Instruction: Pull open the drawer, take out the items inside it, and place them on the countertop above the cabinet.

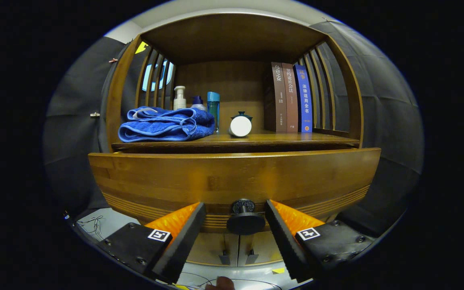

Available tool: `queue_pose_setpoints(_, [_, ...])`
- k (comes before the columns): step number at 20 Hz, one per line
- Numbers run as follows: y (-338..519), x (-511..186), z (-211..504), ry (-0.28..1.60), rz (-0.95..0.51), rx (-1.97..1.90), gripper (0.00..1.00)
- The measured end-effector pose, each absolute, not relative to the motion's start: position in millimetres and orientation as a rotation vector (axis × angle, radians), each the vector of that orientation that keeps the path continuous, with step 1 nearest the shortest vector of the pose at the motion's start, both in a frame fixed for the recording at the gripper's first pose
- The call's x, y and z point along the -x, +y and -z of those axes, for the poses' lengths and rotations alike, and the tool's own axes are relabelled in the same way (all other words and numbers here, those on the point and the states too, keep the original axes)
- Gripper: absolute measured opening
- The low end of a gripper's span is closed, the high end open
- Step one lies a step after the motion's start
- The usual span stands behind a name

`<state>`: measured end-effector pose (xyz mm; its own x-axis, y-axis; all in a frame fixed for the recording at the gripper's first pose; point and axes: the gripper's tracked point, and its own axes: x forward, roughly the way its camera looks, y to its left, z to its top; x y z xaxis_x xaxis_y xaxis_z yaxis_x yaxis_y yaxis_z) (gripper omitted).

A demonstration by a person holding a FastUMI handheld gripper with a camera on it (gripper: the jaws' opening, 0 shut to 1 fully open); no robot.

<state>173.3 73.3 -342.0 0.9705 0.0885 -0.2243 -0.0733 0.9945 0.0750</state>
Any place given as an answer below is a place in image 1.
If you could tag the dark blue lidded teacup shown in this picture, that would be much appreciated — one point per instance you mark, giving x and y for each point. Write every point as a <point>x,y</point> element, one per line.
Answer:
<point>247,117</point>

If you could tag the white blue-capped lotion bottle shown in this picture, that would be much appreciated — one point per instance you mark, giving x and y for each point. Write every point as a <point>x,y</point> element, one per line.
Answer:
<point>197,104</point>

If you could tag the brown wooden cabinet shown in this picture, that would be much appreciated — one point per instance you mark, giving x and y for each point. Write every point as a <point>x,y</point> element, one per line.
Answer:
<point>232,36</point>

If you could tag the yellow tape piece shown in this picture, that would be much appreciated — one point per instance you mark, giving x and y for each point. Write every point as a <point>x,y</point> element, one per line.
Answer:
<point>278,270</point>

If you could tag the wooden drawer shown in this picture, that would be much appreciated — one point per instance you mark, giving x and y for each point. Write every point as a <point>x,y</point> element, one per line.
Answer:
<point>236,177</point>

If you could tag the teal clear bottle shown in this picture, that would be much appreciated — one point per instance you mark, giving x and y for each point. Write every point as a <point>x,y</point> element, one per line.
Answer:
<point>213,110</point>

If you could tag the reddish brown book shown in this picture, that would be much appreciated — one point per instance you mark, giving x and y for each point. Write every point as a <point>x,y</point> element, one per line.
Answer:
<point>291,100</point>

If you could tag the black drawer knob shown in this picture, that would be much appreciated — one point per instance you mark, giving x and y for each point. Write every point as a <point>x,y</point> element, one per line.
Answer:
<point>246,223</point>

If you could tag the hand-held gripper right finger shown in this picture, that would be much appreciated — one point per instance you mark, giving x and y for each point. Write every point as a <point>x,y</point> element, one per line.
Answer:
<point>286,245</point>

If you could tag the wooden countertop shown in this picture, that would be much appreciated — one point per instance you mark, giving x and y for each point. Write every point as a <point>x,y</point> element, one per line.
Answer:
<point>276,139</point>

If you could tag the dark brown book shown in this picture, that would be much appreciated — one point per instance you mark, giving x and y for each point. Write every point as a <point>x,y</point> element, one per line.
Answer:
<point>279,100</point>

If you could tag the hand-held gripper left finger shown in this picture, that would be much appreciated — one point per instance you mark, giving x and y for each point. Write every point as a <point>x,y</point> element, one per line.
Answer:
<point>183,245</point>

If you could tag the blue folded towel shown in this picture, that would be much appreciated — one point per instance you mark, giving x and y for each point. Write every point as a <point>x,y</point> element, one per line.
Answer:
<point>163,127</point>

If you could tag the blue book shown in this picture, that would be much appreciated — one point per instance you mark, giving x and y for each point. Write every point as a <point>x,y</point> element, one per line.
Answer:
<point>305,100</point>

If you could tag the white green cleanser tube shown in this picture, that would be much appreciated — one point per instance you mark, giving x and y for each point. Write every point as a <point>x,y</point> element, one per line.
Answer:
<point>240,126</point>

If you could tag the white pump bottle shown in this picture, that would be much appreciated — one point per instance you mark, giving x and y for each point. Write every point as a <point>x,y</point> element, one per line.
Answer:
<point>179,101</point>

